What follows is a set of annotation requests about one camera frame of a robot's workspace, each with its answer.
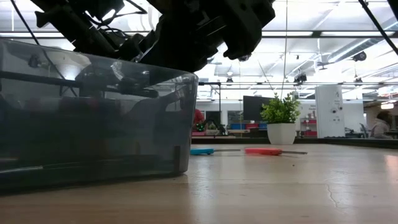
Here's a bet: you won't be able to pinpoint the person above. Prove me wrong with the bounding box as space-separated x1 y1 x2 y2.
369 110 394 139
193 108 206 131

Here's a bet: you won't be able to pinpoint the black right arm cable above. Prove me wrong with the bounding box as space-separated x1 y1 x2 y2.
357 0 398 56

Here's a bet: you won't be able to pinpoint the smoke grey plastic bin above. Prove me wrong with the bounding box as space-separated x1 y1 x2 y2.
0 37 199 191

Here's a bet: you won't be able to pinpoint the green plant in white pot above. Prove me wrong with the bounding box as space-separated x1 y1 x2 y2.
260 92 302 146

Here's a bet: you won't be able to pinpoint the black table frame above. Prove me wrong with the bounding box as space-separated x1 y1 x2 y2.
192 136 398 149

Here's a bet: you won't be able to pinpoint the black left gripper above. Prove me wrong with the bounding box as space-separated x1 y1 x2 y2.
124 0 276 73

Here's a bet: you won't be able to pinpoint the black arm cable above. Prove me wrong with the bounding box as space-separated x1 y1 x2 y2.
9 0 41 46
357 0 398 56

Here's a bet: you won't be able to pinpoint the thin hanging cable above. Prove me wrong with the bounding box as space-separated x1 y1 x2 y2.
280 0 289 100

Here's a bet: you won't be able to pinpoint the orange-handled scissors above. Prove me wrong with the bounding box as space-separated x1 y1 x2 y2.
244 147 308 156

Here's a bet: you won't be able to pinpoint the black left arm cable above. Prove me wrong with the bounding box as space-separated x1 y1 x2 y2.
9 0 41 46

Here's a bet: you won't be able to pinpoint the blue-handled scissors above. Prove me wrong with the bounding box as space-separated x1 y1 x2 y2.
190 147 242 156

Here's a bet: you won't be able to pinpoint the shelf with red boxes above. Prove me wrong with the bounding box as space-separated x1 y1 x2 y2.
299 116 318 138

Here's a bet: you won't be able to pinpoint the white pillar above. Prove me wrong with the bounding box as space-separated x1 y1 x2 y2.
315 84 346 139

